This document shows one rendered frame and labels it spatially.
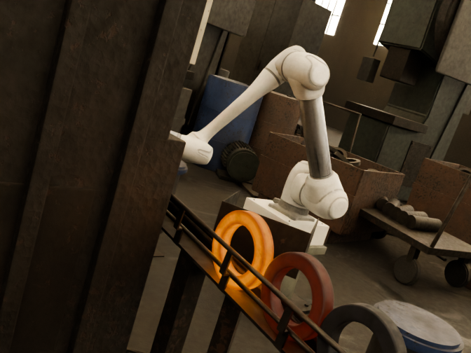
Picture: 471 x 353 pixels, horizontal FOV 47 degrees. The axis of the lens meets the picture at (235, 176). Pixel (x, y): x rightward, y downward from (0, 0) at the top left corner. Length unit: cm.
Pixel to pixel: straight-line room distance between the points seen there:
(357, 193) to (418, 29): 316
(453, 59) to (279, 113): 212
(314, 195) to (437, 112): 481
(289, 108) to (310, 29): 159
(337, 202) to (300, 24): 451
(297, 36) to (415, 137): 190
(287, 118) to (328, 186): 322
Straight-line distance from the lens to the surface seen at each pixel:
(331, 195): 242
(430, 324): 209
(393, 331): 104
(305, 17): 679
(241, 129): 528
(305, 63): 221
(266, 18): 698
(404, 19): 697
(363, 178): 401
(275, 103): 553
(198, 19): 131
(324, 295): 111
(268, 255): 121
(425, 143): 714
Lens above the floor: 110
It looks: 12 degrees down
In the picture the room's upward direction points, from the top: 17 degrees clockwise
